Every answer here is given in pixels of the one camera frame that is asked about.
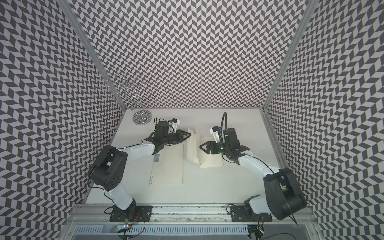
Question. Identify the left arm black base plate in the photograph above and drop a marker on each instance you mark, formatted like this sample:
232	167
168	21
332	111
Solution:
118	215

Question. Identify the silver wire jewelry stand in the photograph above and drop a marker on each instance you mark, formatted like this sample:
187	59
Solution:
124	88

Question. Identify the left circuit board with wires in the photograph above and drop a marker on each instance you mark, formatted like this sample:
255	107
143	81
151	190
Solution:
122	233

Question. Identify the right circuit board with wires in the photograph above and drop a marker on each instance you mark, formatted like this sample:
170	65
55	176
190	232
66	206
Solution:
257	232

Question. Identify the small white spiral notebook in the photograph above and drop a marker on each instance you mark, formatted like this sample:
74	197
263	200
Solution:
196	151

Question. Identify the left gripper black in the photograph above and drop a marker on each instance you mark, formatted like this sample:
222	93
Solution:
180	134

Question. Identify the large white spiral notebook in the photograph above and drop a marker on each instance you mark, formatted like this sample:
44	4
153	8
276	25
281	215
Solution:
167	169

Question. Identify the circuit board with wires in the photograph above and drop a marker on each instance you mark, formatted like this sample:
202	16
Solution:
122	233
257	232

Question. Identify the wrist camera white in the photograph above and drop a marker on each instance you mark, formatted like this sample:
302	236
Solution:
174	122
218	131

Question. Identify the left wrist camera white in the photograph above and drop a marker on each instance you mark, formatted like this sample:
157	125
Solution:
174	122

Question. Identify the aluminium front rail frame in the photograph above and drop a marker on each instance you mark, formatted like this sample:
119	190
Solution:
182	222

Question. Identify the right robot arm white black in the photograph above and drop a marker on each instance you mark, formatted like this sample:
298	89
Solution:
283	194

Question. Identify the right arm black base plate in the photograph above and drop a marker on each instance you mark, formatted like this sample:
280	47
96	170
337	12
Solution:
245	214

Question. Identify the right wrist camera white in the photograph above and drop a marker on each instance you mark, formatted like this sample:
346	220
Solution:
218	131

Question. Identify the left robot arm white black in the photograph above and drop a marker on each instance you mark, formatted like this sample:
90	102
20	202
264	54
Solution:
108	169

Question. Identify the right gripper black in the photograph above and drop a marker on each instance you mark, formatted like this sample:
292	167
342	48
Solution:
208	145

